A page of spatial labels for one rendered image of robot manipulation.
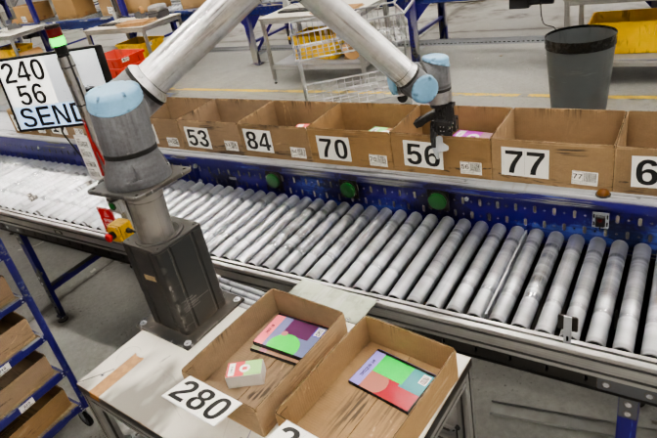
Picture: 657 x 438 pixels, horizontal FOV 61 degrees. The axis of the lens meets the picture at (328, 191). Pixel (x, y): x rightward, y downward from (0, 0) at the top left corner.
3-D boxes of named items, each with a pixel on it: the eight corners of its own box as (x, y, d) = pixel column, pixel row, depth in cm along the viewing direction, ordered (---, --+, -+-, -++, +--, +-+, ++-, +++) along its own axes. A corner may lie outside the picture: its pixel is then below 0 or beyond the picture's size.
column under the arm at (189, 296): (188, 351, 171) (153, 263, 156) (136, 327, 186) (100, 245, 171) (244, 299, 189) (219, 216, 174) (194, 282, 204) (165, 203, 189)
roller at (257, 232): (220, 267, 218) (217, 257, 216) (294, 201, 255) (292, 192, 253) (230, 270, 215) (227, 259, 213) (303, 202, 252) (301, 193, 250)
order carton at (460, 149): (394, 171, 224) (388, 132, 216) (422, 141, 245) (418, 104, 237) (492, 181, 203) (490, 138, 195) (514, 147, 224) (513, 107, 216)
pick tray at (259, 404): (189, 396, 155) (178, 371, 150) (279, 311, 180) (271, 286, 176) (264, 438, 138) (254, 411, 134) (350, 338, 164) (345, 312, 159)
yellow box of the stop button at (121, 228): (109, 241, 230) (102, 227, 227) (124, 231, 237) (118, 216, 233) (131, 247, 223) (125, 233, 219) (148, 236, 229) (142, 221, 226)
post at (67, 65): (130, 258, 244) (47, 59, 203) (139, 251, 247) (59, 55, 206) (149, 263, 237) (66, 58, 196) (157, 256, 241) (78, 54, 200)
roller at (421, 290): (404, 312, 177) (402, 300, 174) (460, 226, 214) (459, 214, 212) (418, 316, 174) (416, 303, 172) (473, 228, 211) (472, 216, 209)
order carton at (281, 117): (244, 156, 265) (235, 123, 257) (280, 131, 286) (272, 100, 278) (313, 163, 244) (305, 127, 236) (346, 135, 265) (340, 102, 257)
